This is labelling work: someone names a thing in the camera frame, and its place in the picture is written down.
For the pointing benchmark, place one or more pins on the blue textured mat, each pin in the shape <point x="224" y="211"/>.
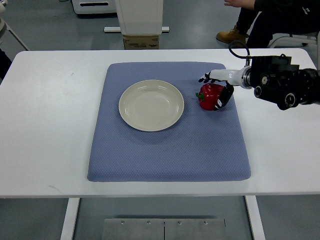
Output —
<point x="197" y="146"/>

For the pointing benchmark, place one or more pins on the white machine base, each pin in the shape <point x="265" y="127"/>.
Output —
<point x="88" y="7"/>

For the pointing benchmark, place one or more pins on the seated person in black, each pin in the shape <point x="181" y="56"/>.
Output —
<point x="261" y="19"/>

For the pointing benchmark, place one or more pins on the grey metal floor plate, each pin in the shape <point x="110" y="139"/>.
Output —
<point x="164" y="229"/>

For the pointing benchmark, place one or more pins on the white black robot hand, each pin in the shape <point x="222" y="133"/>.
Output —
<point x="227" y="78"/>

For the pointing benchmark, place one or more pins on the right white table leg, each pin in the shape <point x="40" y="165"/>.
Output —
<point x="254" y="217"/>

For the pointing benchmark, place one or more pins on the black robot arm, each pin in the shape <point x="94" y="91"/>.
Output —
<point x="276" y="80"/>

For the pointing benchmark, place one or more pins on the white chair frame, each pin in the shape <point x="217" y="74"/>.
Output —
<point x="303" y="39"/>

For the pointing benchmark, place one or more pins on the red bell pepper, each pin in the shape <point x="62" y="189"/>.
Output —
<point x="211" y="97"/>

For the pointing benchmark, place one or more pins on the white robot at left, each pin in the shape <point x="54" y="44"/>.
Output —
<point x="4" y="27"/>

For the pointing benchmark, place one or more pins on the cream round plate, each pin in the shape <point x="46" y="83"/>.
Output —
<point x="151" y="105"/>

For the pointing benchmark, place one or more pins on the tan work boot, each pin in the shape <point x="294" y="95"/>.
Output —
<point x="233" y="35"/>

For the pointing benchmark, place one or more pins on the standing person dark trousers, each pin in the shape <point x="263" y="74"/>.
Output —
<point x="5" y="64"/>

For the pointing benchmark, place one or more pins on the cardboard box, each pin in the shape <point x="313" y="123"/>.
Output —
<point x="141" y="42"/>

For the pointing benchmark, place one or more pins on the left white table leg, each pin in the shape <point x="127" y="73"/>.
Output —
<point x="70" y="219"/>

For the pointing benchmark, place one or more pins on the white table leg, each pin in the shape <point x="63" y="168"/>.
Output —
<point x="254" y="217"/>
<point x="70" y="219"/>

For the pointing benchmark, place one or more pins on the white pedestal base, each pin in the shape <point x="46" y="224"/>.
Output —
<point x="139" y="18"/>

